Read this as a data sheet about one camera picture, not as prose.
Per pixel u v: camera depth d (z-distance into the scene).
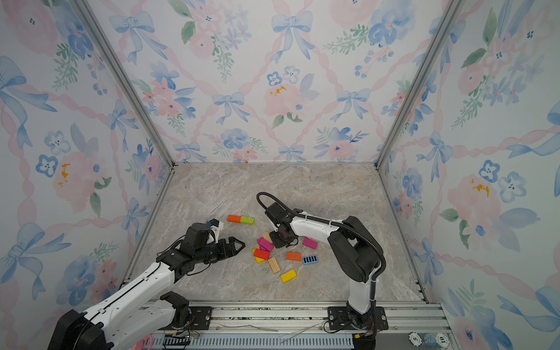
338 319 0.73
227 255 0.72
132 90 0.90
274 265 0.85
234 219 0.97
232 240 0.75
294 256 0.88
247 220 0.97
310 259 0.86
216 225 0.77
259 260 0.86
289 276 0.83
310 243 0.92
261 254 0.88
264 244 0.90
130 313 0.47
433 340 0.66
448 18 0.70
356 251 0.49
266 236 0.93
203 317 0.74
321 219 0.57
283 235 0.78
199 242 0.65
